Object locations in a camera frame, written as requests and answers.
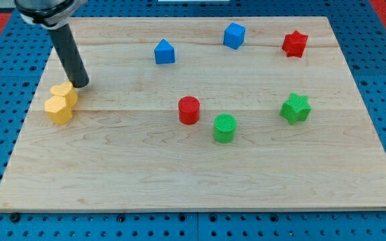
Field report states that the red star block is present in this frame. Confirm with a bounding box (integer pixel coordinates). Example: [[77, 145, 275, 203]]
[[281, 30, 308, 58]]

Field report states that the yellow heart block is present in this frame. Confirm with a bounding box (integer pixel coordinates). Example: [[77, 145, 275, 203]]
[[50, 81, 78, 107]]

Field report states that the yellow hexagon block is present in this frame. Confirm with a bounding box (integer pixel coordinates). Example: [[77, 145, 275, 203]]
[[44, 96, 73, 125]]

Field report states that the green cylinder block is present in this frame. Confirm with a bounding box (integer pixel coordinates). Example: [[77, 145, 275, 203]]
[[213, 113, 237, 143]]

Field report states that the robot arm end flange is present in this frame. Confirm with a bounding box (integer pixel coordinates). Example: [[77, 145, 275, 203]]
[[14, 0, 88, 29]]

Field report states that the green star block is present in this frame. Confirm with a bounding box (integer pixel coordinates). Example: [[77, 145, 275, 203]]
[[279, 92, 312, 125]]

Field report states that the wooden board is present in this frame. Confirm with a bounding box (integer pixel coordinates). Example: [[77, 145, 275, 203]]
[[0, 17, 386, 213]]

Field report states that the red cylinder block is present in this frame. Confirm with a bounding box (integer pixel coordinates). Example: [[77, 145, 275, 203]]
[[178, 96, 200, 125]]

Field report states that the blue cube block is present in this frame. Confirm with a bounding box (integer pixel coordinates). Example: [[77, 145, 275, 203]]
[[223, 23, 246, 50]]

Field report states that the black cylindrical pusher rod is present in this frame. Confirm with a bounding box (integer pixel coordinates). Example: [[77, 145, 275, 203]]
[[48, 24, 89, 88]]

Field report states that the blue triangle block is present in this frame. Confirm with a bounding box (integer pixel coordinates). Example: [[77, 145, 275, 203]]
[[154, 39, 176, 64]]

